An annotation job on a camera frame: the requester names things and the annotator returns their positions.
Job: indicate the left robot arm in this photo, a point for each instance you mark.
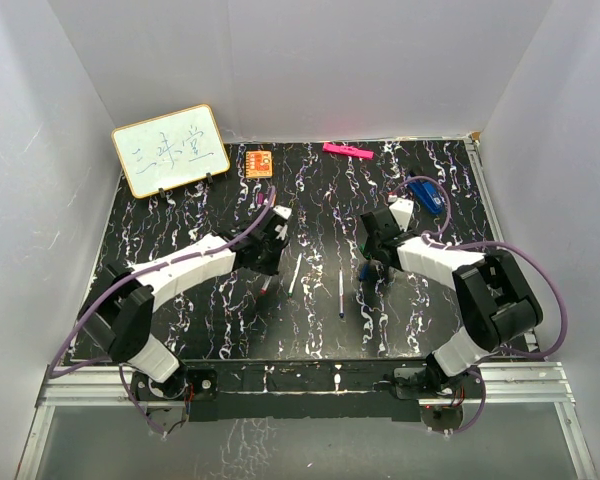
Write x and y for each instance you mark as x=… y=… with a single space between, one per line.
x=119 y=320

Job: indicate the white pen red end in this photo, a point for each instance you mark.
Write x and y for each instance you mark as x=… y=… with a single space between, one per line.
x=265 y=286

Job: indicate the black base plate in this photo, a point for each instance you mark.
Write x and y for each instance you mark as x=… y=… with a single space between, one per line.
x=299 y=389

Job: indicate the small whiteboard wooden frame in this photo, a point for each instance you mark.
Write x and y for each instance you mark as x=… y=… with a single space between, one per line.
x=171 y=150

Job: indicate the blue pen cap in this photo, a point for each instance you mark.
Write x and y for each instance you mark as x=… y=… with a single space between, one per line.
x=364 y=272

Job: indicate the blue stapler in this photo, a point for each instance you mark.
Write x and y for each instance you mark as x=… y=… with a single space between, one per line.
x=425 y=192

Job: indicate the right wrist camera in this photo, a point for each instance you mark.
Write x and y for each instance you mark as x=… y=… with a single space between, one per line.
x=402 y=211

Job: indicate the pink plastic clip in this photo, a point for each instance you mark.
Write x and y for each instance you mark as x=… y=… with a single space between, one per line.
x=347 y=151

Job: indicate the aluminium rail frame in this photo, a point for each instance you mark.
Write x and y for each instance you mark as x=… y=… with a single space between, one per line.
x=517 y=421

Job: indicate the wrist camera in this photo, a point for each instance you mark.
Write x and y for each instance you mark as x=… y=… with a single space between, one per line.
x=402 y=211
x=281 y=216

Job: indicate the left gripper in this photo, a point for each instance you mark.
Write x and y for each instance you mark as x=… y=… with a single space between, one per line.
x=270 y=269

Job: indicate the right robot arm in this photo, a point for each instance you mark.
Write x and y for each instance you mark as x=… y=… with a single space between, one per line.
x=495 y=300

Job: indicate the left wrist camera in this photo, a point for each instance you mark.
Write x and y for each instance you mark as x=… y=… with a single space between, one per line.
x=281 y=216

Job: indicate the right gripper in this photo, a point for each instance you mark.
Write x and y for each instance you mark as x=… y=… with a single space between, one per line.
x=370 y=248

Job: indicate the orange card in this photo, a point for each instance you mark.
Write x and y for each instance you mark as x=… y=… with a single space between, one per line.
x=258 y=164

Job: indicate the white pen green end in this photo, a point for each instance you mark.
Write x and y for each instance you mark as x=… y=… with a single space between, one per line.
x=295 y=275

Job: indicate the white pen blue end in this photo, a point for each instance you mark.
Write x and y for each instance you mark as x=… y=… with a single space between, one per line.
x=341 y=311

